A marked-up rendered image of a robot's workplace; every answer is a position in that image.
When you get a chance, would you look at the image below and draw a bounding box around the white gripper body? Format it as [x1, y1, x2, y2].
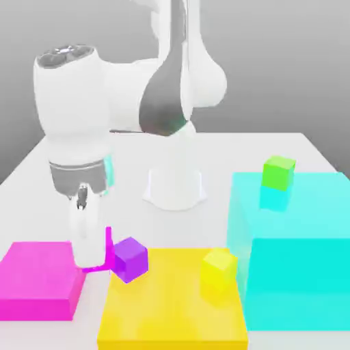
[68, 191, 108, 269]

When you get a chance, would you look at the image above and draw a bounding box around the small magenta cube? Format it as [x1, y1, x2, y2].
[81, 226, 115, 275]

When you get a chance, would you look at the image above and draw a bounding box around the small purple cube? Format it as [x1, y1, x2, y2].
[112, 237, 150, 284]

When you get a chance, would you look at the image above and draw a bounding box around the small yellow cube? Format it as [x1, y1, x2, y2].
[200, 247, 239, 295]

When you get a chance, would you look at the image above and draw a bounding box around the small cyan cube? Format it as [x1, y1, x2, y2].
[258, 184, 293, 213]

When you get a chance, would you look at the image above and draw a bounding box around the small green cube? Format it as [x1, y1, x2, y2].
[261, 155, 297, 192]

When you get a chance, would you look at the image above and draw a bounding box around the large magenta box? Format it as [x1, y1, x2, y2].
[0, 241, 88, 321]

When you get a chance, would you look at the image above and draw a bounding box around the large yellow box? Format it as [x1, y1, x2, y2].
[96, 247, 250, 350]

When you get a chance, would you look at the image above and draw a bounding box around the large cyan box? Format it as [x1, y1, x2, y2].
[226, 171, 350, 332]

